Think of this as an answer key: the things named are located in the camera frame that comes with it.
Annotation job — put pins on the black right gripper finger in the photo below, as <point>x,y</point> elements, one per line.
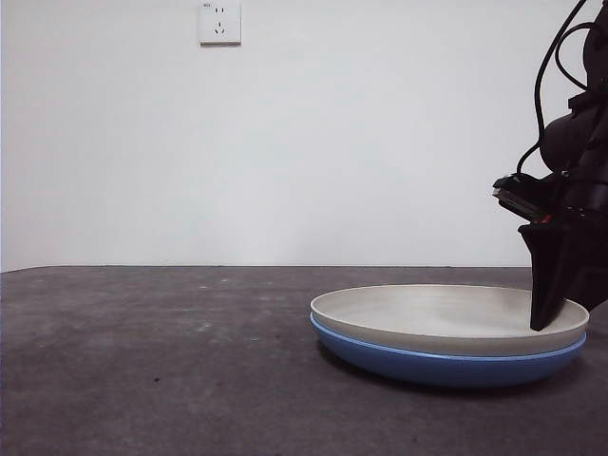
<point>548,275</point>
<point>589,266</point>

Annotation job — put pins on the white round plate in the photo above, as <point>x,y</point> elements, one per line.
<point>427,313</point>

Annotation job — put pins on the blue round plate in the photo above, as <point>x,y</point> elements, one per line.
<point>427,368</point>

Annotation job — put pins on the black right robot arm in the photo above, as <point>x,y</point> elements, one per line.
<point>570,138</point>

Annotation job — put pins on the white wall socket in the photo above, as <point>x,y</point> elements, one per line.
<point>220,24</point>

